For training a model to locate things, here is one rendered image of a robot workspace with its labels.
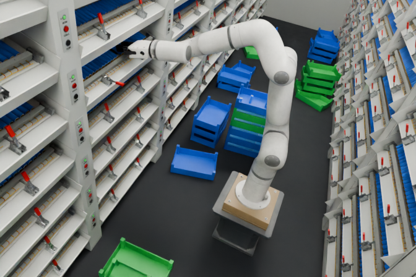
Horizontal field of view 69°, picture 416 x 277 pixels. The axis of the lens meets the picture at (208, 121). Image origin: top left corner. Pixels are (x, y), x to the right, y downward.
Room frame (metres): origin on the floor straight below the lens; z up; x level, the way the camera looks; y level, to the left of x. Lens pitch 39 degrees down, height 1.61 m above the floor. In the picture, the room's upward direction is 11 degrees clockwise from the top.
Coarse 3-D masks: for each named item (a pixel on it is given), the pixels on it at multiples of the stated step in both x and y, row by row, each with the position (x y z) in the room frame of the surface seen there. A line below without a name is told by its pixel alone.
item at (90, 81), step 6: (150, 36) 1.42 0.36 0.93; (126, 54) 1.19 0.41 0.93; (120, 60) 1.14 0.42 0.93; (126, 60) 1.17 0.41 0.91; (108, 66) 1.07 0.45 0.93; (114, 66) 1.09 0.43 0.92; (102, 72) 1.02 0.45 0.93; (114, 72) 1.07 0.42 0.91; (90, 78) 0.96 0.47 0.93; (96, 78) 0.97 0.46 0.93; (84, 84) 0.91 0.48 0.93; (90, 84) 0.95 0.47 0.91
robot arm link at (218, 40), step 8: (208, 32) 1.13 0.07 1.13; (216, 32) 1.11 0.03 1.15; (224, 32) 1.10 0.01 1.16; (184, 40) 1.24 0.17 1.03; (192, 40) 1.22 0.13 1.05; (200, 40) 1.10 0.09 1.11; (208, 40) 1.09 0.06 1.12; (216, 40) 1.09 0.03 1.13; (224, 40) 1.08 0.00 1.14; (192, 48) 1.21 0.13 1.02; (200, 48) 1.09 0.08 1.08; (208, 48) 1.09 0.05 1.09; (216, 48) 1.08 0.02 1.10; (224, 48) 1.08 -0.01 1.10; (232, 48) 1.09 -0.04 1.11; (192, 56) 1.21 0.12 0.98
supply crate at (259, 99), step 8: (240, 88) 1.88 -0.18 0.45; (248, 88) 1.90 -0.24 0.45; (240, 96) 1.85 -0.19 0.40; (248, 96) 1.87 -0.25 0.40; (256, 96) 1.89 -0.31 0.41; (264, 96) 1.88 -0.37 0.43; (240, 104) 1.70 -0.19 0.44; (248, 104) 1.70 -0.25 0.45; (256, 104) 1.79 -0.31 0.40; (264, 104) 1.81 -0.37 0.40; (256, 112) 1.69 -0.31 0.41; (264, 112) 1.68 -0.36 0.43
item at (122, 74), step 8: (144, 32) 1.45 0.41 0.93; (152, 32) 1.44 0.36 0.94; (152, 40) 1.42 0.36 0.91; (128, 64) 1.17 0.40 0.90; (136, 64) 1.19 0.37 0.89; (144, 64) 1.27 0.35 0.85; (112, 72) 1.07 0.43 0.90; (120, 72) 1.09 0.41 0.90; (128, 72) 1.12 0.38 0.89; (120, 80) 1.06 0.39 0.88; (96, 88) 0.95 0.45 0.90; (104, 88) 0.96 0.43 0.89; (112, 88) 1.01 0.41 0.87; (88, 96) 0.84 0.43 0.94; (96, 96) 0.91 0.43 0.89; (104, 96) 0.96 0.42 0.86; (88, 104) 0.85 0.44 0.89; (96, 104) 0.91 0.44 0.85
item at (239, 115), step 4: (236, 108) 1.71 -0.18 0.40; (236, 112) 1.70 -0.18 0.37; (240, 112) 1.70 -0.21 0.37; (232, 116) 1.71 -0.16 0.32; (236, 116) 1.70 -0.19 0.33; (240, 116) 1.70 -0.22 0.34; (244, 116) 1.70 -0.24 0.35; (248, 116) 1.69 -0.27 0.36; (252, 116) 1.69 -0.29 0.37; (256, 116) 1.69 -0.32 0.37; (248, 120) 1.69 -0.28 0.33; (252, 120) 1.69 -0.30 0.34; (256, 120) 1.69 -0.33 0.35; (260, 120) 1.68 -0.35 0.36; (264, 120) 1.68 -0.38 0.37; (264, 124) 1.68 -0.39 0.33
